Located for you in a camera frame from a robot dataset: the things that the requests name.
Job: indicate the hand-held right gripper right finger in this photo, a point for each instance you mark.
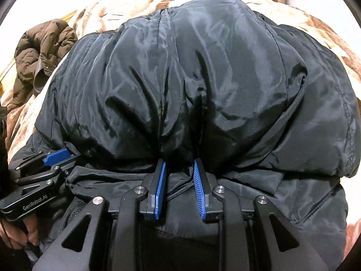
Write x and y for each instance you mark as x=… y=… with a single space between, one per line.
x=200 y=189

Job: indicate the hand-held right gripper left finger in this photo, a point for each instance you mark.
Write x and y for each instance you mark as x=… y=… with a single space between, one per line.
x=160 y=186

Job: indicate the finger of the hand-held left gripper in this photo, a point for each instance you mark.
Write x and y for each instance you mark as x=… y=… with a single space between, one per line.
x=57 y=158
x=53 y=173

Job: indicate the black puffer jacket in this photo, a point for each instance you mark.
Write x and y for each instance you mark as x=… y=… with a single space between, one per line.
x=197 y=76

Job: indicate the person's left hand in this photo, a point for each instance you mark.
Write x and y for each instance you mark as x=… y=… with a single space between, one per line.
x=31 y=230

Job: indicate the brown puffer jacket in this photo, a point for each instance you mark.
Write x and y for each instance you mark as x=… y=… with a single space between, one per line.
x=42 y=50

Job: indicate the brown plush blanket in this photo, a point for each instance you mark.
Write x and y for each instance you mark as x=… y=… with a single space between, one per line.
x=112 y=8

